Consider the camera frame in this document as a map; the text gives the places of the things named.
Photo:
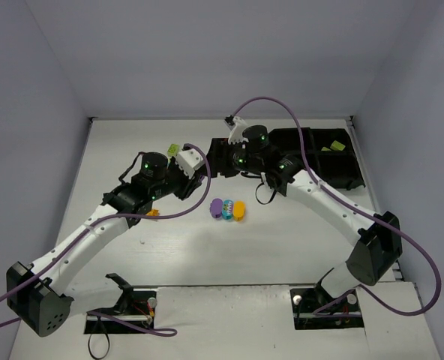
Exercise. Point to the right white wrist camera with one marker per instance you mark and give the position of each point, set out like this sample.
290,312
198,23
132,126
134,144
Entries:
237,126

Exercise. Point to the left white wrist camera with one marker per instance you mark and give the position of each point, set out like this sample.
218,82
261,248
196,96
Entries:
189,161

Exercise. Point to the orange oval lego block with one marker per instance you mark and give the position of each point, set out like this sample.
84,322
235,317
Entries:
238,211

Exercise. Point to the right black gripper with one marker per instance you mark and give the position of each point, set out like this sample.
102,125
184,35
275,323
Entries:
222,159

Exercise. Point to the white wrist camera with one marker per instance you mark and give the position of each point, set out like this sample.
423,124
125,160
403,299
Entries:
237,126
189,161

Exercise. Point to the purple oval lego block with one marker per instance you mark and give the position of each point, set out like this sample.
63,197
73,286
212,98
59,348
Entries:
216,208

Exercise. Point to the black compartment sorting tray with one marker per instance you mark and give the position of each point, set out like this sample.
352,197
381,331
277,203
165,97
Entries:
340,169

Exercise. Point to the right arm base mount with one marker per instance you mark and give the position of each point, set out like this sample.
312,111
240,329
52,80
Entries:
311,312

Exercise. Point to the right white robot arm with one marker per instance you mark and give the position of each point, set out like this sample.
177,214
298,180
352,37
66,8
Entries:
375,244

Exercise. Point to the lime green lego brick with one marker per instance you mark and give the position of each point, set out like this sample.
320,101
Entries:
173,150

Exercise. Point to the teal oval face lego block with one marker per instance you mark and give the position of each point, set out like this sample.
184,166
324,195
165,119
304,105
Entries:
227,209

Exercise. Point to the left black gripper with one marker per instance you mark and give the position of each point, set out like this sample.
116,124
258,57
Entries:
189,185

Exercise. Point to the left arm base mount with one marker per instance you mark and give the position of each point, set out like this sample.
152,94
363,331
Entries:
134,306

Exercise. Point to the orange lego brick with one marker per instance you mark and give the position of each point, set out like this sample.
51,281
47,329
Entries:
153,213

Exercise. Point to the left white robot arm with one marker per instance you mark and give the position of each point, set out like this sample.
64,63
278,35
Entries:
40,293

